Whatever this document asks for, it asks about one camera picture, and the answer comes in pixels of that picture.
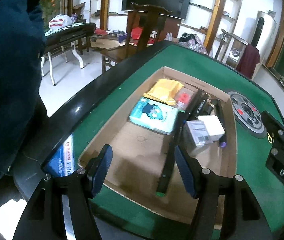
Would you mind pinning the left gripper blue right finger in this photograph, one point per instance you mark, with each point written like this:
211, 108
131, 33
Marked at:
189, 169

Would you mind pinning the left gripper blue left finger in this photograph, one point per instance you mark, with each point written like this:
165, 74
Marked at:
98, 170

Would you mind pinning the black marker green end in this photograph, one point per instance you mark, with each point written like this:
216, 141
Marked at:
167, 170

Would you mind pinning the white box with barcode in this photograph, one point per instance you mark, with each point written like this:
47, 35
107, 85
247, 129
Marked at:
195, 134

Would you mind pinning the light blue cartoon tissue pack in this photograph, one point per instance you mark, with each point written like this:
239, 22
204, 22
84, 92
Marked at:
154, 115

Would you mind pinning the red number nine candle pack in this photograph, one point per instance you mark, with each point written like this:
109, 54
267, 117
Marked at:
183, 98

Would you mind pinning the yellow padded envelope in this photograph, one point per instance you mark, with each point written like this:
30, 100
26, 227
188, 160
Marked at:
164, 90

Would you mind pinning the black pen gold tip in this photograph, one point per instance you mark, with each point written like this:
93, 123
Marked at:
209, 107

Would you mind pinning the yellow keyring loop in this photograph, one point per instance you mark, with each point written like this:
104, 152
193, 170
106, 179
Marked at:
270, 137

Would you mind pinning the blue white printed card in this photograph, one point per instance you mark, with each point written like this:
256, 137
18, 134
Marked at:
62, 162

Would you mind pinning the cardboard box tray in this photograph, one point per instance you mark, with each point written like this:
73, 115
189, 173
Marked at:
139, 153

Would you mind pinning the black pen purple end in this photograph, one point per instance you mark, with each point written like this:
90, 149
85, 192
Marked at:
219, 113

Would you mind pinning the white charger cube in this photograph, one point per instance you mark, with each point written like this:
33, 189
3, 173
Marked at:
213, 126

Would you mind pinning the round grey table control panel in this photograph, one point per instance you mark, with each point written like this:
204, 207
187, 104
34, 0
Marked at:
247, 115

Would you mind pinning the black pen white lettering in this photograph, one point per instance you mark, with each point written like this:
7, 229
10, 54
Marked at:
196, 105

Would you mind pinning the maroon jacket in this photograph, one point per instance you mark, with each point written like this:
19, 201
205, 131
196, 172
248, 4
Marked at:
248, 61

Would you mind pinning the wooden chair with maroon cloth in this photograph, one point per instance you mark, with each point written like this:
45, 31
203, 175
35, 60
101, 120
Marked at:
237, 48

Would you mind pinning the silver standing air conditioner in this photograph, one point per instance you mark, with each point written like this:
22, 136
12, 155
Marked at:
262, 33

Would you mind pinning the pile of clothes bags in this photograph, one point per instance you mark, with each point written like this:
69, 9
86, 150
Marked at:
193, 42

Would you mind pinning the black folding side table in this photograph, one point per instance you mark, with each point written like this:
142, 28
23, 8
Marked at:
74, 38

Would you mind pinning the white plastic bag red print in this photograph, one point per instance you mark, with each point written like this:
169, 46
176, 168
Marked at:
60, 21

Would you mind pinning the person dark blue clothing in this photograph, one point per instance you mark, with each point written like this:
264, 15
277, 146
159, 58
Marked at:
22, 111

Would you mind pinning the dark wooden chair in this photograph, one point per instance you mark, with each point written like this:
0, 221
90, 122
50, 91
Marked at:
137, 40

